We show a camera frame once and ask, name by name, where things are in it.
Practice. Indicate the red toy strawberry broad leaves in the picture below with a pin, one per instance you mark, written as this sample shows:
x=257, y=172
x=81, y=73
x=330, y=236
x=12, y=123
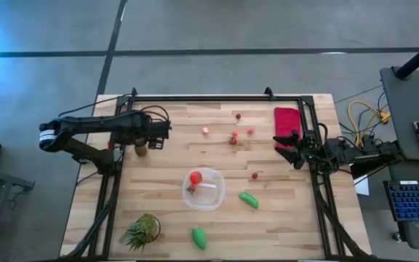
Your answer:
x=234, y=140

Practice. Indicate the clear plastic tupperware container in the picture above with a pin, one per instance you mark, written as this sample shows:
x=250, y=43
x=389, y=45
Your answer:
x=209, y=198

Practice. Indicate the black metal pole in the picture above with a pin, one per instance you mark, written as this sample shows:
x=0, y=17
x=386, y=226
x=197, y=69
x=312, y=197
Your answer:
x=418, y=56

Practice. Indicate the pink toy peach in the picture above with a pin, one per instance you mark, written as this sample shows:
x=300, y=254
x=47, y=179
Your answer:
x=205, y=130

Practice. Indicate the keyboard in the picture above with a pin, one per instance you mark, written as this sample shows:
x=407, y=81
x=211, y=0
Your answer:
x=417, y=200

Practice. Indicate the brown toy kiwi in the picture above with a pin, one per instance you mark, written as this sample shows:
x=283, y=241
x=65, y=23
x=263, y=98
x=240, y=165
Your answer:
x=141, y=150

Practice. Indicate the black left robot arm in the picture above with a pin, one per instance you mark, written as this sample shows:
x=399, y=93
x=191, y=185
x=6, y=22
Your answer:
x=86, y=125

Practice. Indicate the grey desk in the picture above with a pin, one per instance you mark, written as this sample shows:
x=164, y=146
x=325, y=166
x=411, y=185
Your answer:
x=406, y=109

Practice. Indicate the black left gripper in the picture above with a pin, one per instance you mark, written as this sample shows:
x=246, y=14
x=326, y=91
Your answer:
x=150, y=127

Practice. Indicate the red toy cherry long stem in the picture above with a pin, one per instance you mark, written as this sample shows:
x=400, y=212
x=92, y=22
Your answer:
x=238, y=116

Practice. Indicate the small red toy cherry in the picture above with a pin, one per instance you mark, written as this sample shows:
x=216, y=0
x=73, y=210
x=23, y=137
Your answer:
x=254, y=176

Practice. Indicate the pink toy fruit piece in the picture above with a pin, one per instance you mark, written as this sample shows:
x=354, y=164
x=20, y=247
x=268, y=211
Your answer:
x=250, y=131
x=235, y=133

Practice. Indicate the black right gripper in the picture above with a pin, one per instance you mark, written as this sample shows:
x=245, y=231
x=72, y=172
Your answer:
x=311, y=149

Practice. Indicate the black metal table frame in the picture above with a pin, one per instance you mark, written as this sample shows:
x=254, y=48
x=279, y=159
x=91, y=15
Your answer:
x=213, y=98

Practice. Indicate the red toy tomato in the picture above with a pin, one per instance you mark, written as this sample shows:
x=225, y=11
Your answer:
x=195, y=178

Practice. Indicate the red folded cloth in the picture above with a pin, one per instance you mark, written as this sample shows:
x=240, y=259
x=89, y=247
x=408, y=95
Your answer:
x=287, y=120

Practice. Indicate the smooth green toy vegetable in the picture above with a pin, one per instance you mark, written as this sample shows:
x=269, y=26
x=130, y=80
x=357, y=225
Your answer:
x=199, y=238

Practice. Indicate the white paper sheet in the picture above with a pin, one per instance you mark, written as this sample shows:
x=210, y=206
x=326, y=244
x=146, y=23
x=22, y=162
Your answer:
x=363, y=187

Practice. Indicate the bumpy green toy vegetable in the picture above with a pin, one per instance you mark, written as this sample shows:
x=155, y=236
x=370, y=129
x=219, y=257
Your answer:
x=248, y=200

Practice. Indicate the toy pineapple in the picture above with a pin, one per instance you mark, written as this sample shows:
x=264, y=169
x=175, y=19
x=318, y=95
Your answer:
x=142, y=231

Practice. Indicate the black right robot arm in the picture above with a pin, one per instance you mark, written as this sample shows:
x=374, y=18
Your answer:
x=362, y=153

